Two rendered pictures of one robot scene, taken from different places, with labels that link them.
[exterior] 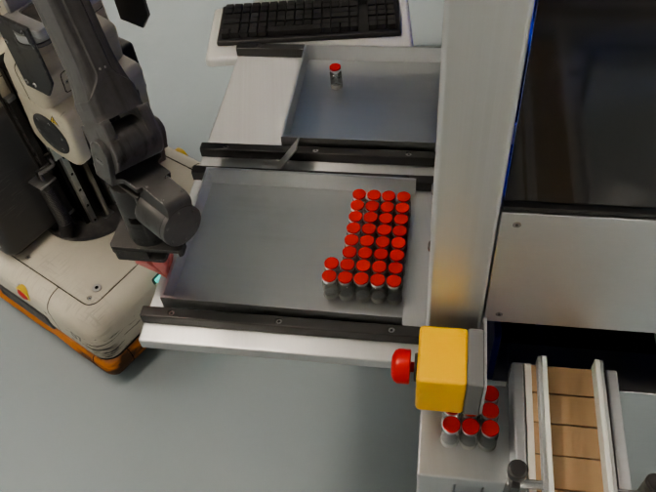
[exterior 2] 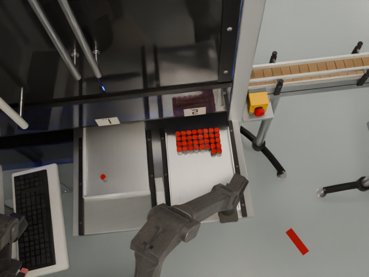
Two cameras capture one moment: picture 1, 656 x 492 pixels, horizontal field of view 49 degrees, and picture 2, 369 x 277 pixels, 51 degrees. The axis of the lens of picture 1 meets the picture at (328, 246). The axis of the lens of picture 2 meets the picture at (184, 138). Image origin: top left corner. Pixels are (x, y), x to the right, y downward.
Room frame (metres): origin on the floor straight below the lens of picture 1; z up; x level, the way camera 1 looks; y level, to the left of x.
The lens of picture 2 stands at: (0.83, 0.49, 2.38)
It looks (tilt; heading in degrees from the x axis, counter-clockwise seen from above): 68 degrees down; 258
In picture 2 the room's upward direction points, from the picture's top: 8 degrees counter-clockwise
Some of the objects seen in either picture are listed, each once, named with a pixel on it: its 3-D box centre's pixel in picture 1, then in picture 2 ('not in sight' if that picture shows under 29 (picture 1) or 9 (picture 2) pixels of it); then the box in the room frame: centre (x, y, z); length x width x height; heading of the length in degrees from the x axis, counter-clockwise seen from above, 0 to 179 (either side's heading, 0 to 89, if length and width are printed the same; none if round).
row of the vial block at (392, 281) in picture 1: (398, 246); (197, 133); (0.65, -0.10, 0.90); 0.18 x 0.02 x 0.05; 166
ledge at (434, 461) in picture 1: (475, 432); (255, 105); (0.37, -0.16, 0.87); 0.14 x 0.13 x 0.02; 77
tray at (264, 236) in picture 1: (295, 242); (201, 170); (0.69, 0.05, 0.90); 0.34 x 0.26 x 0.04; 76
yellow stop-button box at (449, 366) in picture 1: (447, 370); (257, 100); (0.39, -0.12, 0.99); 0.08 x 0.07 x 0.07; 77
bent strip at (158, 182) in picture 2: (258, 154); (160, 197); (0.87, 0.10, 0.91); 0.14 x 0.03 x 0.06; 77
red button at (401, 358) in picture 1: (407, 366); (259, 111); (0.40, -0.07, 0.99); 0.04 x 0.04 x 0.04; 77
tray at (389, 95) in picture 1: (389, 98); (115, 154); (0.99, -0.14, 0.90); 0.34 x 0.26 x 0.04; 77
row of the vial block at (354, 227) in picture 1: (352, 243); (199, 149); (0.67, -0.04, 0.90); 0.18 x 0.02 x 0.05; 166
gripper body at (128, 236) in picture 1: (147, 222); (227, 206); (0.66, 0.24, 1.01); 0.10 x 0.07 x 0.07; 77
